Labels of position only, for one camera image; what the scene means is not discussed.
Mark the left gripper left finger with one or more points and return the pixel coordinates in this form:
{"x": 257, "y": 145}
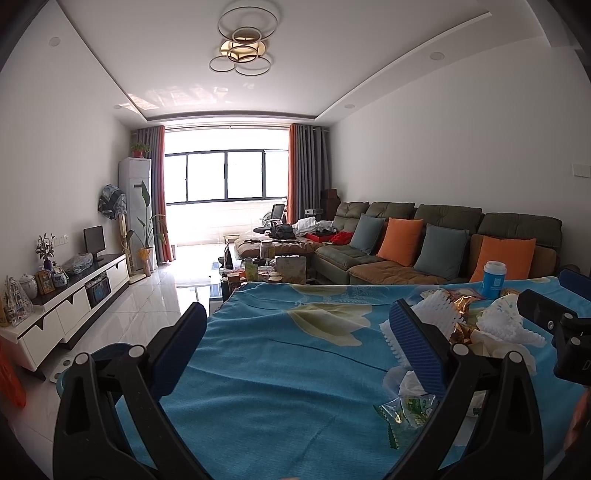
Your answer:
{"x": 110, "y": 424}

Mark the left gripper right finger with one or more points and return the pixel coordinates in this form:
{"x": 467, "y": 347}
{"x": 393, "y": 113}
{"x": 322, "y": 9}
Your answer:
{"x": 507, "y": 440}

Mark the white tissue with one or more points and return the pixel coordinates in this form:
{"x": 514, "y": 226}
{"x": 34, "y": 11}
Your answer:
{"x": 488, "y": 346}

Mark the green clear snack wrapper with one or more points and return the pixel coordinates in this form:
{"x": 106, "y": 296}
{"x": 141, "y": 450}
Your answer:
{"x": 406, "y": 417}

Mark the gold foil wrapper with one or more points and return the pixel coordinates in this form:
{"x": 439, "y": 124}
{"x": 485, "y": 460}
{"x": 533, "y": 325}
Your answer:
{"x": 500, "y": 318}

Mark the white foam net sleeve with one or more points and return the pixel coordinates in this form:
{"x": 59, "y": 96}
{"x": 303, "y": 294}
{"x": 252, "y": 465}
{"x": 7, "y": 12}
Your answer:
{"x": 432, "y": 306}

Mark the white bathroom scale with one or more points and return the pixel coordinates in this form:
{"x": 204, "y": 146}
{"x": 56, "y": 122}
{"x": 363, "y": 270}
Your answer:
{"x": 62, "y": 365}

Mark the orange cushion near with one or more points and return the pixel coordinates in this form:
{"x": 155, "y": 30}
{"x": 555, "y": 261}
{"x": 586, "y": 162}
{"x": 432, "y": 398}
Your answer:
{"x": 516, "y": 254}

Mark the orange cushion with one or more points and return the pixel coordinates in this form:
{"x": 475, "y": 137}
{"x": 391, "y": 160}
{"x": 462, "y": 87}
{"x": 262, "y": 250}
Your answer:
{"x": 516, "y": 254}
{"x": 401, "y": 241}

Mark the orange plastic bag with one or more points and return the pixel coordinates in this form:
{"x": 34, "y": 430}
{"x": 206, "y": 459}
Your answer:
{"x": 10, "y": 385}

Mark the white TV cabinet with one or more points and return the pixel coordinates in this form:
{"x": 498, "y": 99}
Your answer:
{"x": 64, "y": 315}

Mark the grey-blue cushion near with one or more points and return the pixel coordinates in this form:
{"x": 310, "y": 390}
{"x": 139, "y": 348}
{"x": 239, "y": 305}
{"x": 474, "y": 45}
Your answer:
{"x": 442, "y": 252}

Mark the grey-blue cushion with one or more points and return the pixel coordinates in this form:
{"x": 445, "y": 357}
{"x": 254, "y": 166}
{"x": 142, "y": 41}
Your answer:
{"x": 367, "y": 233}
{"x": 442, "y": 252}

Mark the blue floral tablecloth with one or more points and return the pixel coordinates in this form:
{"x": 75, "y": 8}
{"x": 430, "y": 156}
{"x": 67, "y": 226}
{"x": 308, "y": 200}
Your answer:
{"x": 287, "y": 380}

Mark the orange cushion far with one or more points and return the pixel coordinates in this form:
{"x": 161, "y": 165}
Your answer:
{"x": 401, "y": 241}

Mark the small black monitor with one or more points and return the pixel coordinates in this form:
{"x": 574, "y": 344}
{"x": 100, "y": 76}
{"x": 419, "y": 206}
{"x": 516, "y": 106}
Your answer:
{"x": 94, "y": 241}

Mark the tall green potted plant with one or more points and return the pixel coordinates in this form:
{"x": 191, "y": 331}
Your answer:
{"x": 147, "y": 228}

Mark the green sectional sofa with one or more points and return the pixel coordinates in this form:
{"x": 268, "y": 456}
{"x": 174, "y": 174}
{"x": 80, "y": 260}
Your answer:
{"x": 342, "y": 264}

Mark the grey-blue cushion far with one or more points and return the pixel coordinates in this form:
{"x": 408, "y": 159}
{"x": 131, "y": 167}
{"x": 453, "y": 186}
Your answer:
{"x": 367, "y": 233}

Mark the covered standing fan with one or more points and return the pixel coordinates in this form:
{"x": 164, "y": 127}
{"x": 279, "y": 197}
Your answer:
{"x": 113, "y": 205}

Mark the cluttered coffee table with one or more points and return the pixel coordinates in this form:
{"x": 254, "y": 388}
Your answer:
{"x": 233, "y": 273}

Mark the white standing air conditioner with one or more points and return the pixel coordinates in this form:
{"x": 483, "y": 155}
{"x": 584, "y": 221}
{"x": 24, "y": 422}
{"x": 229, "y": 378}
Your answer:
{"x": 133, "y": 174}

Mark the left grey orange curtain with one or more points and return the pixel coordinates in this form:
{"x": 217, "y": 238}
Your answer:
{"x": 149, "y": 142}

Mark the grey orange curtain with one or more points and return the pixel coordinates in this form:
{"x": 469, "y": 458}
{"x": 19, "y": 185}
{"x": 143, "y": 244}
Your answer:
{"x": 309, "y": 168}
{"x": 149, "y": 142}

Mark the right grey orange curtain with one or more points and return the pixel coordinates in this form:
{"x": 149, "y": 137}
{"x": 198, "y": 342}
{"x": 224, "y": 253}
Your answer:
{"x": 309, "y": 168}

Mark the window frame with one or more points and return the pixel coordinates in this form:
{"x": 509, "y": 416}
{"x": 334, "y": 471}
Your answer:
{"x": 225, "y": 176}

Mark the ring ceiling lamp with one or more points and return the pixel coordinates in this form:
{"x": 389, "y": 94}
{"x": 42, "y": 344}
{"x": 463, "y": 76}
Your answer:
{"x": 245, "y": 28}

